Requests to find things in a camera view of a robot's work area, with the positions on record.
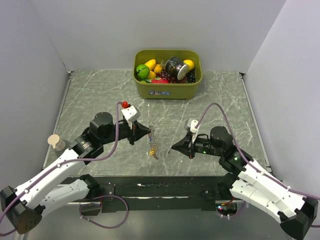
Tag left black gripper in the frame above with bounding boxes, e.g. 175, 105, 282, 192
100, 119, 151, 145

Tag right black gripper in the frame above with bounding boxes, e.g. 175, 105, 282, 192
171, 131, 223, 159

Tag large metal keyring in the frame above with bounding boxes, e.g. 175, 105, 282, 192
148, 123, 159, 160

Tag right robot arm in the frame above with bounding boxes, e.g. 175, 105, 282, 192
171, 126, 319, 240

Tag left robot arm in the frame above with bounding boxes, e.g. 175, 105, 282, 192
0, 109, 151, 235

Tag olive green plastic bin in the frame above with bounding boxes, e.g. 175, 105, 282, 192
132, 49, 203, 100

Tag red toy dragonfruit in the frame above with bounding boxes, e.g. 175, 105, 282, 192
151, 77, 170, 84

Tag small yellow toy lemon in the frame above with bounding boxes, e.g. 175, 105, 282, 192
147, 71, 156, 80

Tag green toy watermelon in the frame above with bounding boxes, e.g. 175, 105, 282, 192
135, 64, 150, 80

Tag orange toy fruit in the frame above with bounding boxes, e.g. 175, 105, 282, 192
153, 64, 163, 74

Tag yellow toy mango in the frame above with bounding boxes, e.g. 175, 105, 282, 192
145, 59, 157, 71

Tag dark toy grapes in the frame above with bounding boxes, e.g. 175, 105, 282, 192
186, 71, 197, 84

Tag black printed can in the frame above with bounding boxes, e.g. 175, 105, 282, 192
165, 56, 189, 81

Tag yellow toy lemon right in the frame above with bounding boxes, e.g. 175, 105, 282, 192
183, 59, 195, 72

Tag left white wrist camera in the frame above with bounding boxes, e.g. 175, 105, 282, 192
121, 105, 141, 130

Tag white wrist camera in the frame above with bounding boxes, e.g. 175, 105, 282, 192
184, 118, 199, 143
121, 105, 141, 130

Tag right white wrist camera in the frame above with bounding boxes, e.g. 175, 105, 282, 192
184, 118, 199, 143

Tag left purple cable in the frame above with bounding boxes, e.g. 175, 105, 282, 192
0, 101, 130, 236

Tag purple cable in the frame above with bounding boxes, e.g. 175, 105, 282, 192
196, 102, 320, 228
0, 101, 130, 236

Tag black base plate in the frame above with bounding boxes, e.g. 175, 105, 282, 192
80, 176, 242, 213

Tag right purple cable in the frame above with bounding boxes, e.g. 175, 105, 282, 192
196, 102, 320, 228

